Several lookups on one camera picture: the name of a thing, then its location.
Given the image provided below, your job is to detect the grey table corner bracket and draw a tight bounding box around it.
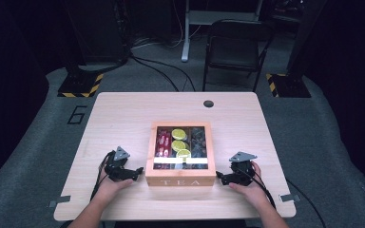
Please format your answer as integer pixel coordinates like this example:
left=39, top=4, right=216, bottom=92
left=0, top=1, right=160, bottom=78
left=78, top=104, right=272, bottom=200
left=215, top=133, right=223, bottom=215
left=48, top=195, right=72, bottom=209
left=279, top=193, right=301, bottom=203

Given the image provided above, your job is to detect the hazard-striped stand base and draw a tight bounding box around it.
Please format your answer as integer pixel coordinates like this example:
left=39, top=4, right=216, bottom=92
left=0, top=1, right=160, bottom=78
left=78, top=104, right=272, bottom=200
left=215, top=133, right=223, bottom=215
left=57, top=72, right=105, bottom=99
left=264, top=72, right=312, bottom=99

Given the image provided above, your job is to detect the wooden tea box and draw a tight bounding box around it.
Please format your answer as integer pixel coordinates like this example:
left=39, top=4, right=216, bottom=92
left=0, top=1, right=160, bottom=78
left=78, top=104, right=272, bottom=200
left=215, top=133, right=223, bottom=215
left=144, top=122, right=218, bottom=187

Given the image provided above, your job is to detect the black floor cable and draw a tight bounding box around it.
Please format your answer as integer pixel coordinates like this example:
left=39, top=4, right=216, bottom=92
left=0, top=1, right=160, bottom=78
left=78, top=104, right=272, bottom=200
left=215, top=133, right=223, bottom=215
left=285, top=178, right=328, bottom=228
left=129, top=54, right=198, bottom=93

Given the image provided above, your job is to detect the glass tea box lid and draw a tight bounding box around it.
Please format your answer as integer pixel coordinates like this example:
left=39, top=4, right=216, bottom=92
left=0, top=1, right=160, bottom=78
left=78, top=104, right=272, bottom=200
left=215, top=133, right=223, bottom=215
left=145, top=122, right=217, bottom=179

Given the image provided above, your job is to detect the black folding chair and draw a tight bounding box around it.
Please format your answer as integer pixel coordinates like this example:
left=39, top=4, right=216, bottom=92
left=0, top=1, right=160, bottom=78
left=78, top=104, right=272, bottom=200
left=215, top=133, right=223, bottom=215
left=202, top=19, right=276, bottom=93

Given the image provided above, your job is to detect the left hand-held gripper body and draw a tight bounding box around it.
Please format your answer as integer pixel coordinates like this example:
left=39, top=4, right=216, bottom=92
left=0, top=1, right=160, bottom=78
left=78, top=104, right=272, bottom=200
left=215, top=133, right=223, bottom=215
left=104, top=145, right=137, bottom=182

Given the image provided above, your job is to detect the dark stand post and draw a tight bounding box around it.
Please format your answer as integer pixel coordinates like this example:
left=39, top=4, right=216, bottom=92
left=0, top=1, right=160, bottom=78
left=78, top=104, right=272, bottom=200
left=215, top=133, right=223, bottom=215
left=285, top=0, right=329, bottom=77

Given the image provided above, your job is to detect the white cables bundle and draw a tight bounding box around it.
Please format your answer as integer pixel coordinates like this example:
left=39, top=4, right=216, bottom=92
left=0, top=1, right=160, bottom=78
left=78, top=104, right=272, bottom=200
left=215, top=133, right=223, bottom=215
left=130, top=18, right=203, bottom=50

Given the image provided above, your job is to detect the dark cabinet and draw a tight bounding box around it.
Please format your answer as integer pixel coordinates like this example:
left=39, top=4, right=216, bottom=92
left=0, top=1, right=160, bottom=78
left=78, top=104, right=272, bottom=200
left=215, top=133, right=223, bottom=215
left=65, top=0, right=131, bottom=66

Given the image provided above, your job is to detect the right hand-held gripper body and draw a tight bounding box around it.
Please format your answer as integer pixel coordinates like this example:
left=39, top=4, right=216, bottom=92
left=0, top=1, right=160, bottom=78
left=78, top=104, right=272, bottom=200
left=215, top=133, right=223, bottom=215
left=228, top=151, right=258, bottom=187

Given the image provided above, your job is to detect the person's right hand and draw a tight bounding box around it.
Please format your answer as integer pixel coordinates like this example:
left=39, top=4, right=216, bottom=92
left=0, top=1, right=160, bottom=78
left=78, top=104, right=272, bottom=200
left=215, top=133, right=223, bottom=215
left=228, top=160, right=272, bottom=207

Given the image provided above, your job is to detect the pile of dark tea bags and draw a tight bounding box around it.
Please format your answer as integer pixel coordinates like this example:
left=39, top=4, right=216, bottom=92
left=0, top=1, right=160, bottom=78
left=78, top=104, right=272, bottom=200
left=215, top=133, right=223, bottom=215
left=189, top=126, right=209, bottom=170

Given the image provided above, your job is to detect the person's left hand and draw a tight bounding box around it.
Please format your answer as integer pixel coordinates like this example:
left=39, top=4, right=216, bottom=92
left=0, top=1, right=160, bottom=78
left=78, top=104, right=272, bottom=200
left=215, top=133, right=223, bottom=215
left=96, top=171, right=134, bottom=200

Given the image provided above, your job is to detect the white desk frame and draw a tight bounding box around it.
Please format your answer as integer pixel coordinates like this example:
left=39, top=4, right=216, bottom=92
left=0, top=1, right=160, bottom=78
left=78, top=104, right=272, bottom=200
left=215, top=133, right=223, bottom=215
left=181, top=0, right=264, bottom=63

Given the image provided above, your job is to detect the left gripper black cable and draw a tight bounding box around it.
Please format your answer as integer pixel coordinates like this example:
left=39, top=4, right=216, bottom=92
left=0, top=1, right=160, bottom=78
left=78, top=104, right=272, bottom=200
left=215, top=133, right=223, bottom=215
left=89, top=150, right=116, bottom=202

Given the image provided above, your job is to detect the stack of red stick packets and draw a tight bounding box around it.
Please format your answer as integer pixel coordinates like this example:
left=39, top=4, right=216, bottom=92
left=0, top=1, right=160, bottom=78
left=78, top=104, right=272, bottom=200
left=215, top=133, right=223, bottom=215
left=154, top=127, right=173, bottom=170

